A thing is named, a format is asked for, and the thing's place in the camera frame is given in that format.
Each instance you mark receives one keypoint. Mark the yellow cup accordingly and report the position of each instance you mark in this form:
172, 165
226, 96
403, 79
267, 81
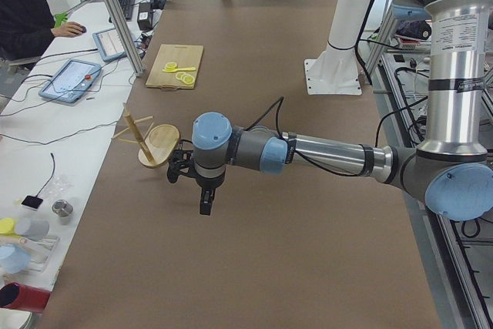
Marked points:
7, 226

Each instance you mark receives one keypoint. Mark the person's hand on mouse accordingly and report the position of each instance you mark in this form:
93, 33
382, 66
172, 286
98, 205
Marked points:
65, 30

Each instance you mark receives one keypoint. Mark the grey cup lying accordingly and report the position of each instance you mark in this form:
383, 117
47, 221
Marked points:
32, 229

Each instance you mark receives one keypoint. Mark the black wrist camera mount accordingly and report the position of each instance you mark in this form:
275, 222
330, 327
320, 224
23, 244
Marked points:
180, 163

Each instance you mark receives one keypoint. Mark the wooden cup storage rack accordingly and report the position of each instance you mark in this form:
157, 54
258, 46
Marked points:
155, 143

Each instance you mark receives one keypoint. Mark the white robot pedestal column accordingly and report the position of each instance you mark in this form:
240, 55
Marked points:
335, 71

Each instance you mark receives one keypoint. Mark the black power adapter box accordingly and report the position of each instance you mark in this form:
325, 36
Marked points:
145, 16

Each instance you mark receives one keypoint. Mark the wooden cutting board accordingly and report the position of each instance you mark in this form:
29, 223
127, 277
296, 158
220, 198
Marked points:
184, 56

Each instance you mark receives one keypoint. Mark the aluminium frame post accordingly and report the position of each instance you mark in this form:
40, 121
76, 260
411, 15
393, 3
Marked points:
123, 31

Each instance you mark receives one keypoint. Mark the person in black sweater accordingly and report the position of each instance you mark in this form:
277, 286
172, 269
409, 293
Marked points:
26, 28

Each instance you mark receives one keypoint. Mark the small steel cup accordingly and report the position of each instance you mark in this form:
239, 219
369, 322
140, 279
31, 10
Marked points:
63, 210

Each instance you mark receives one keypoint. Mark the blue teach pendant far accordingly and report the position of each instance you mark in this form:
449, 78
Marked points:
109, 44

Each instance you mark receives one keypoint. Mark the red cylinder cup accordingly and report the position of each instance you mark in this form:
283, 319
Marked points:
16, 296

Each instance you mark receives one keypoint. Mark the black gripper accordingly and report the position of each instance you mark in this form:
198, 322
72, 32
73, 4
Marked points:
206, 184

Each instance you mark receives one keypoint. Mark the lemon slice end of row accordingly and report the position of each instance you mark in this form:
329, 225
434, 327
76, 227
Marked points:
188, 79

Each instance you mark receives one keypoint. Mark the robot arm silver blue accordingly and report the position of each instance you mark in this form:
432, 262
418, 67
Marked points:
447, 171

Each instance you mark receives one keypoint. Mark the yellow plastic knife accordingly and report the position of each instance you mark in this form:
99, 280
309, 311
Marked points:
185, 69

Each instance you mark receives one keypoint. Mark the blue teach pendant near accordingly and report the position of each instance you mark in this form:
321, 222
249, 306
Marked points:
71, 82

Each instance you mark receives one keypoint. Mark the blue teach pendant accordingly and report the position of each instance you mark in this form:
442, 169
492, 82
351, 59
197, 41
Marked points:
71, 82
109, 44

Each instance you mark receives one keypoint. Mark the small black square pad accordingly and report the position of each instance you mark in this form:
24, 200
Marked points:
32, 202

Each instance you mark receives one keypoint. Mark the lemon slice by knife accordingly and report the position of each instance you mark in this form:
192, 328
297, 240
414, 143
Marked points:
170, 67

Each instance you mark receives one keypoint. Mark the lemon slice middle of row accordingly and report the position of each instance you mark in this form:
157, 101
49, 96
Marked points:
180, 75

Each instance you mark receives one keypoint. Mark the light blue cup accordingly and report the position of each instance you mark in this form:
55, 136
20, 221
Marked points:
13, 258

